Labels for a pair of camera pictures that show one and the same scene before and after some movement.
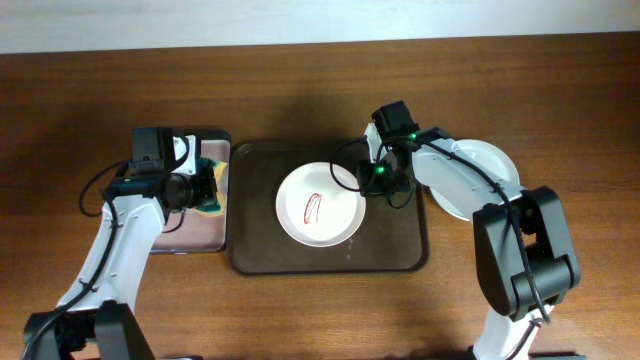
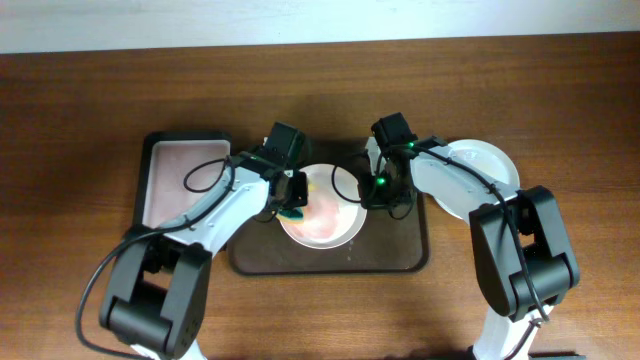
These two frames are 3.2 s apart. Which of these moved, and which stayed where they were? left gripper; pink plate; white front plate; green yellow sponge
Moved: green yellow sponge; left gripper
Stayed: white front plate; pink plate
